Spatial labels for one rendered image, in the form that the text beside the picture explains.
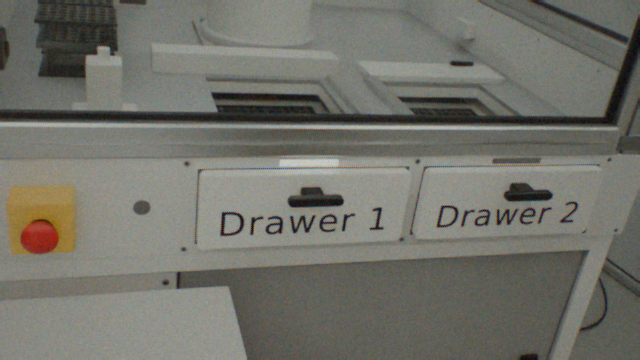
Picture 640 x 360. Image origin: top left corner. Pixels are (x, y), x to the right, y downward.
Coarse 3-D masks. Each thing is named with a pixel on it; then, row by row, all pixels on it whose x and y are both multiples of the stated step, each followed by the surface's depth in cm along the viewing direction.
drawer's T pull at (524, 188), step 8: (512, 184) 98; (520, 184) 98; (512, 192) 95; (520, 192) 95; (528, 192) 96; (536, 192) 96; (544, 192) 96; (512, 200) 95; (520, 200) 96; (528, 200) 96; (536, 200) 97; (544, 200) 97
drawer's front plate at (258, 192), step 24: (336, 168) 91; (360, 168) 92; (384, 168) 93; (216, 192) 86; (240, 192) 87; (264, 192) 88; (288, 192) 89; (336, 192) 91; (360, 192) 92; (384, 192) 93; (408, 192) 94; (216, 216) 88; (264, 216) 90; (288, 216) 91; (336, 216) 93; (360, 216) 94; (384, 216) 95; (216, 240) 90; (240, 240) 91; (264, 240) 92; (288, 240) 93; (312, 240) 94; (336, 240) 95; (360, 240) 96; (384, 240) 97
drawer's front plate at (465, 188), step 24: (432, 168) 95; (456, 168) 96; (480, 168) 97; (504, 168) 98; (528, 168) 99; (552, 168) 100; (576, 168) 101; (432, 192) 95; (456, 192) 97; (480, 192) 98; (504, 192) 99; (552, 192) 102; (576, 192) 103; (432, 216) 98; (552, 216) 104; (576, 216) 105
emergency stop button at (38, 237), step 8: (32, 224) 77; (40, 224) 77; (48, 224) 77; (24, 232) 76; (32, 232) 76; (40, 232) 76; (48, 232) 77; (56, 232) 78; (24, 240) 76; (32, 240) 77; (40, 240) 77; (48, 240) 77; (56, 240) 78; (32, 248) 77; (40, 248) 77; (48, 248) 78
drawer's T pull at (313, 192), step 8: (304, 192) 88; (312, 192) 88; (320, 192) 88; (288, 200) 86; (296, 200) 86; (304, 200) 86; (312, 200) 86; (320, 200) 87; (328, 200) 87; (336, 200) 87
